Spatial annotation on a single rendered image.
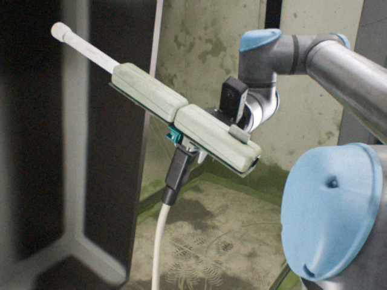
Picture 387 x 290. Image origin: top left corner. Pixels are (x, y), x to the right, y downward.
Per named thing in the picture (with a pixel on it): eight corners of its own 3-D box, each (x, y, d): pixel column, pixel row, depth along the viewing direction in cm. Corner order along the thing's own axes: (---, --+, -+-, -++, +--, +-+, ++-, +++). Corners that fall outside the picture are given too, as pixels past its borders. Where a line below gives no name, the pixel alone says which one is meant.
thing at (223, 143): (222, 232, 70) (270, 139, 57) (208, 245, 66) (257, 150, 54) (60, 106, 87) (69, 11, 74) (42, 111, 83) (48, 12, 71)
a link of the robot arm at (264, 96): (248, 77, 93) (246, 115, 97) (225, 87, 84) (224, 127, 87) (283, 81, 89) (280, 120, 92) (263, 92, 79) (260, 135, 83)
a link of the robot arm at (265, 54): (285, 27, 87) (280, 80, 91) (236, 28, 86) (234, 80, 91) (296, 31, 78) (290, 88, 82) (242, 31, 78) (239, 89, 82)
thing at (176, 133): (189, 136, 66) (192, 127, 65) (175, 144, 63) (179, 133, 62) (178, 129, 67) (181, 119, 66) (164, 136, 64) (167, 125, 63)
